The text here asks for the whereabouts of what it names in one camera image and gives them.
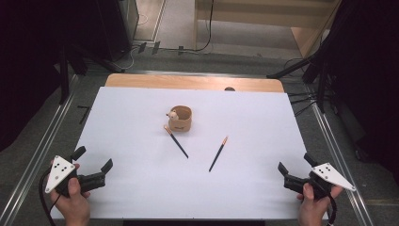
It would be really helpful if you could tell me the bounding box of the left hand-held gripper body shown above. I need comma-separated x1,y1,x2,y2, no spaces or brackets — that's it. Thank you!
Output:
44,154,106,199

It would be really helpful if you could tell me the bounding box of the bundle of black floor cables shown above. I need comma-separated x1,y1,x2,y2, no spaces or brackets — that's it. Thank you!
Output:
286,89,318,118

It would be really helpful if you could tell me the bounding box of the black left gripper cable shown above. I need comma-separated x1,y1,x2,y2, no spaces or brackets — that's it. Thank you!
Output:
38,169,62,226

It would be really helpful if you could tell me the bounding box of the light wooden furniture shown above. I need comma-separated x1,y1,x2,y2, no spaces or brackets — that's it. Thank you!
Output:
192,0,343,59

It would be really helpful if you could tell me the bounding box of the metal floor rail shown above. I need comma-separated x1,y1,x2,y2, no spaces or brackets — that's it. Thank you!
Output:
0,74,80,226
304,84,375,226

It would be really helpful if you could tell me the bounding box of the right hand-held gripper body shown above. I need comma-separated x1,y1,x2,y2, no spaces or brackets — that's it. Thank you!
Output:
283,162,358,201

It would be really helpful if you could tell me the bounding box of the black curtain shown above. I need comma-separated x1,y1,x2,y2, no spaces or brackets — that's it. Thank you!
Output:
0,0,139,153
310,0,399,186

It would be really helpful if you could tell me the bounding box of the black hanging cable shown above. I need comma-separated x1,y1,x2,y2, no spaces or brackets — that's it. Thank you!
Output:
161,0,215,54

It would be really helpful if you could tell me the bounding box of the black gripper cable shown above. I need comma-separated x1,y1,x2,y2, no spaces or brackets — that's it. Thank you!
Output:
326,192,338,226
38,169,62,226

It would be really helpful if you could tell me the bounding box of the white table mat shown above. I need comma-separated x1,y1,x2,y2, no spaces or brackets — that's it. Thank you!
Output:
50,86,328,220

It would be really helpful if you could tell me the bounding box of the white floor cable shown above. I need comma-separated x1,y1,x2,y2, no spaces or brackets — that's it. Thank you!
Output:
119,13,149,71

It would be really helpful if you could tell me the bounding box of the black metal stand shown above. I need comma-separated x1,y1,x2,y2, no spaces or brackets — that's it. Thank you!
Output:
57,43,126,105
265,46,333,115

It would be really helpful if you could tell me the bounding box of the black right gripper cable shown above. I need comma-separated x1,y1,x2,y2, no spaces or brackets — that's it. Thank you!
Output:
326,192,338,226

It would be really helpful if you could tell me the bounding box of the person's left hand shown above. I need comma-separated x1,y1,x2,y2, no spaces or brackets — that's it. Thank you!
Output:
49,160,92,226

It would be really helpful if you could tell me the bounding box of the person's right hand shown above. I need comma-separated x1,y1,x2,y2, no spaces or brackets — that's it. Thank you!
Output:
295,183,344,226

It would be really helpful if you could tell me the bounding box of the wooden cup with animal figure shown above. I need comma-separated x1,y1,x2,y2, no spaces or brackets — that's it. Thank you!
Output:
166,105,193,133

